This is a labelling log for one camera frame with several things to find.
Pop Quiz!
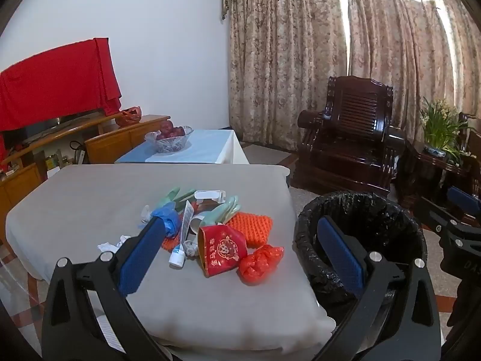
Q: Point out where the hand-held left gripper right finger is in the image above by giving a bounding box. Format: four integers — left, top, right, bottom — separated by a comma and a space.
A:
317, 215, 442, 361

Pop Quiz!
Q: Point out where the black bin with bag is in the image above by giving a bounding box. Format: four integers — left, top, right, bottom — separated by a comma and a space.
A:
293, 192, 429, 328

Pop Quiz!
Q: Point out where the television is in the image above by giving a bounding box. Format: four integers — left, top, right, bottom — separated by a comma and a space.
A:
23, 110, 106, 144

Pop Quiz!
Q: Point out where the orange foam net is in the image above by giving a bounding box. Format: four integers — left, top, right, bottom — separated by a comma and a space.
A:
225, 212, 273, 249
161, 233, 185, 253

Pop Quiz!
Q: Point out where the white toothpaste tube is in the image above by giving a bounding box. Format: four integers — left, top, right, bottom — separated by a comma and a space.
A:
168, 200, 196, 269

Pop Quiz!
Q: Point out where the glass fruit bowl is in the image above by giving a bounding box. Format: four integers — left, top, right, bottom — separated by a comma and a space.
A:
145, 126, 194, 154

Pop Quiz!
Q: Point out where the orange decorative bowl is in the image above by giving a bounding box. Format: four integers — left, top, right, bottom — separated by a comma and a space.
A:
115, 106, 142, 126

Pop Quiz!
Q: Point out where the floral curtain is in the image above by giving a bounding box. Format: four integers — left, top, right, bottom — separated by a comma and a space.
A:
220, 0, 481, 155

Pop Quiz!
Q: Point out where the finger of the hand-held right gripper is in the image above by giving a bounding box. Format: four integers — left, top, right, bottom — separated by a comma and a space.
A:
414, 196, 481, 242
446, 186, 481, 216

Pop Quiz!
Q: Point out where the dark wooden side table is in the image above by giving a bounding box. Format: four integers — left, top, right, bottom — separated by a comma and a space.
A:
398, 147, 470, 211

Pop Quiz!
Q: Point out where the white paper roll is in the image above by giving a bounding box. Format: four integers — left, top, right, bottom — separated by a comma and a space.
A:
189, 214, 211, 238

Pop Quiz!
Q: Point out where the small table with blue cloth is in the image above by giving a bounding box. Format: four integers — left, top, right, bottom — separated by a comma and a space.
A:
115, 130, 249, 165

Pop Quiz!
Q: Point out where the blue plastic bag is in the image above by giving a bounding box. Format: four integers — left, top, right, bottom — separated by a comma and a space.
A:
150, 201, 182, 238

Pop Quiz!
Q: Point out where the clear plastic wrap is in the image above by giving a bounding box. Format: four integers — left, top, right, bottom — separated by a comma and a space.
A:
137, 205, 158, 230

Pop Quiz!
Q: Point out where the potted green plant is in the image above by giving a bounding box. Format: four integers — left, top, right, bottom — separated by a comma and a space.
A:
419, 98, 475, 159

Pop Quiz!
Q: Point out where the red plastic bag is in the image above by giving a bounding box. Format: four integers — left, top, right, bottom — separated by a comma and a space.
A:
237, 244, 285, 285

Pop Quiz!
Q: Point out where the wooden cabinet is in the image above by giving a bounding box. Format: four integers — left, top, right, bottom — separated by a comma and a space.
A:
0, 115, 171, 245

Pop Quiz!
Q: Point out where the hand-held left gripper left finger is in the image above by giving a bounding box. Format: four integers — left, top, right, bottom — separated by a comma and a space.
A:
41, 216, 170, 361

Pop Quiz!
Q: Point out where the red cloth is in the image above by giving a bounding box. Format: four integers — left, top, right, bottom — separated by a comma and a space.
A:
0, 38, 123, 132

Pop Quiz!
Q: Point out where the red paper cup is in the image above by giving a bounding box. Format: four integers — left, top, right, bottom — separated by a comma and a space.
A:
197, 224, 249, 278

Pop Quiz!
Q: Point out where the crumpled white tissue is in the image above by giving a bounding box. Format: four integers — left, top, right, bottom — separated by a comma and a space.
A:
98, 235, 132, 253

